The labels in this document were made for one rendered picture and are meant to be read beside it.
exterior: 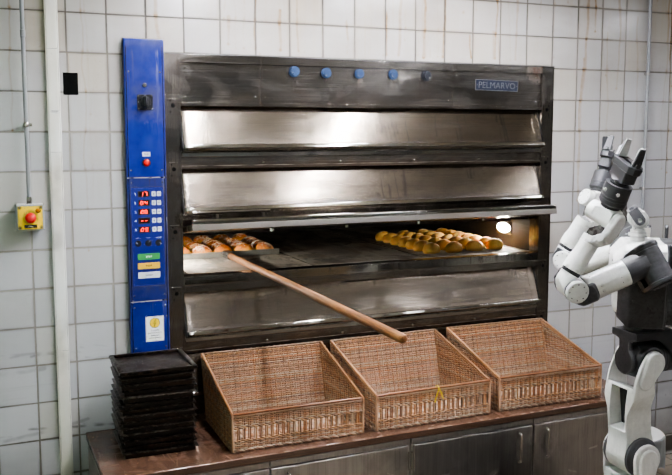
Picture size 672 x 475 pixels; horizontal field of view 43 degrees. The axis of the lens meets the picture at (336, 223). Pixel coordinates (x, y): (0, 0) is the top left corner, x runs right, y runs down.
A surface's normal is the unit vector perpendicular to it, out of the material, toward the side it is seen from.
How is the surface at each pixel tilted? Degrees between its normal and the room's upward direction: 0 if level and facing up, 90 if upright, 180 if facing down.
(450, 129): 70
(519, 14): 90
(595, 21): 90
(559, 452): 90
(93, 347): 90
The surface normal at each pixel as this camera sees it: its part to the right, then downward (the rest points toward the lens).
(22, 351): 0.40, 0.10
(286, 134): 0.37, -0.25
